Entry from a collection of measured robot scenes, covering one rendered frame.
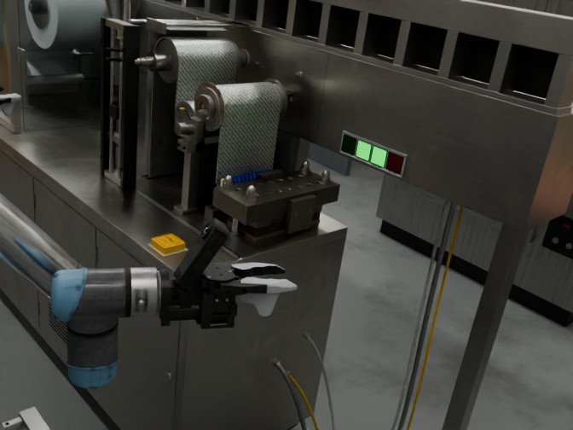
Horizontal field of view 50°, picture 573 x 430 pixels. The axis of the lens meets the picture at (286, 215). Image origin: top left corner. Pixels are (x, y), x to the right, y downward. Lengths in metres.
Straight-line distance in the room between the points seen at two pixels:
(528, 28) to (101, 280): 1.14
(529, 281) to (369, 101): 2.11
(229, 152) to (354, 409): 1.29
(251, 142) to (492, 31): 0.79
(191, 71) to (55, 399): 1.39
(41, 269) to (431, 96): 1.13
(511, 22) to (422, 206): 2.49
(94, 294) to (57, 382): 1.82
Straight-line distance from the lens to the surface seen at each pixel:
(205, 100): 1.88
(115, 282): 0.93
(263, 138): 2.00
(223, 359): 1.92
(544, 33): 1.60
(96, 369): 1.00
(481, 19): 1.68
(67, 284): 0.93
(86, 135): 2.72
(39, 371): 2.81
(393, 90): 1.82
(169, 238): 1.78
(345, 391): 2.79
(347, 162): 5.24
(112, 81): 2.15
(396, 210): 4.14
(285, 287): 0.96
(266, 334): 2.00
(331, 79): 1.98
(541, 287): 3.73
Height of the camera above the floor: 1.72
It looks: 23 degrees down
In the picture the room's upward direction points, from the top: 8 degrees clockwise
